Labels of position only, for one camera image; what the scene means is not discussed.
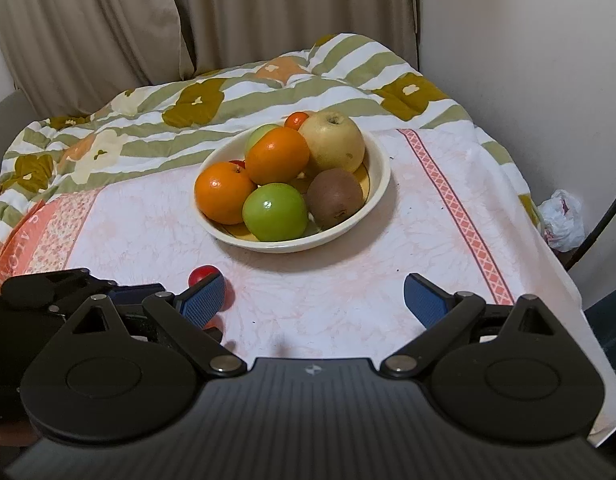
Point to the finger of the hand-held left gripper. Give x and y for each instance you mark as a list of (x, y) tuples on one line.
[(137, 294)]

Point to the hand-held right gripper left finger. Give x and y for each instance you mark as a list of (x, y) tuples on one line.
[(205, 299)]

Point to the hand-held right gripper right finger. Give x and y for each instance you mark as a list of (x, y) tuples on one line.
[(423, 301)]

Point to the cream ceramic bowl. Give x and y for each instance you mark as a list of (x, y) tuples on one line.
[(288, 246)]

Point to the orange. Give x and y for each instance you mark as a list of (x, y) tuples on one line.
[(278, 155), (222, 192)]

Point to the large green apple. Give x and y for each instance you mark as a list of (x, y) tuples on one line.
[(275, 212)]

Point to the brown kiwi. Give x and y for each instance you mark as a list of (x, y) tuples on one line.
[(335, 197)]

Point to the small green apple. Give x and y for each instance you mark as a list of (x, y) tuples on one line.
[(260, 136)]

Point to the yellow pear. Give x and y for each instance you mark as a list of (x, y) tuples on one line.
[(335, 142)]

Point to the orange red cherry tomato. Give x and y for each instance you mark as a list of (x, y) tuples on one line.
[(296, 119)]

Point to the white plastic bag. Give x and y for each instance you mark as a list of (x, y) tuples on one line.
[(563, 220)]

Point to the floral striped quilt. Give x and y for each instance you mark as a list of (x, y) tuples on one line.
[(152, 100)]

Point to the beige padded headboard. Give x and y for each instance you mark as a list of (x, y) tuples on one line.
[(10, 125)]

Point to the beige curtain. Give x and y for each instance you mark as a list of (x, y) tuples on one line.
[(212, 15)]

